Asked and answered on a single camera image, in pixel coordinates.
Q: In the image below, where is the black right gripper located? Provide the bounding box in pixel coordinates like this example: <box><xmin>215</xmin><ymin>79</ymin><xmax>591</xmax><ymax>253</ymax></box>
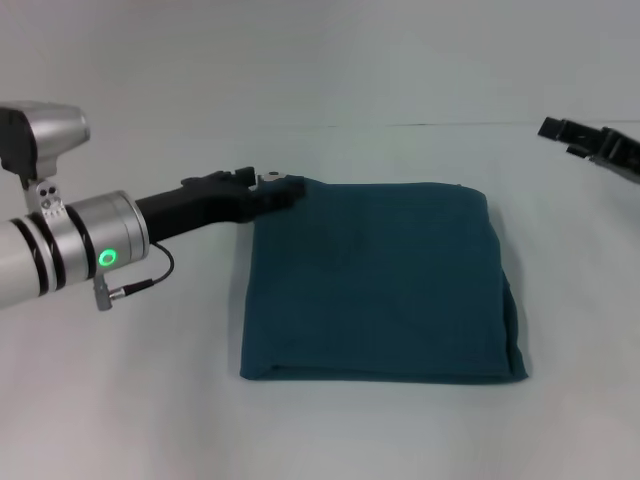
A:
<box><xmin>537</xmin><ymin>116</ymin><xmax>640</xmax><ymax>187</ymax></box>

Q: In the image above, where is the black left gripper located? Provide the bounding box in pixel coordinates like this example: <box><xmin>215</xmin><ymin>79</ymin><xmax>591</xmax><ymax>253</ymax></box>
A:
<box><xmin>133</xmin><ymin>166</ymin><xmax>307</xmax><ymax>243</ymax></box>

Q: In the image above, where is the teal blue shirt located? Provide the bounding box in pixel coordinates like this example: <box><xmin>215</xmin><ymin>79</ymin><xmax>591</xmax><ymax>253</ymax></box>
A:
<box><xmin>238</xmin><ymin>172</ymin><xmax>529</xmax><ymax>384</ymax></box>

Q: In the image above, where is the left arm cable with plug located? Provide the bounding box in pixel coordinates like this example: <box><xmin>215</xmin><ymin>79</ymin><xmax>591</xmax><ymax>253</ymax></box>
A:
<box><xmin>94</xmin><ymin>242</ymin><xmax>175</xmax><ymax>312</ymax></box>

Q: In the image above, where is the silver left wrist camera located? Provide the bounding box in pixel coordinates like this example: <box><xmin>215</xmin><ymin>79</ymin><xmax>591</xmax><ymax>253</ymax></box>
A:
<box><xmin>0</xmin><ymin>101</ymin><xmax>91</xmax><ymax>221</ymax></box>

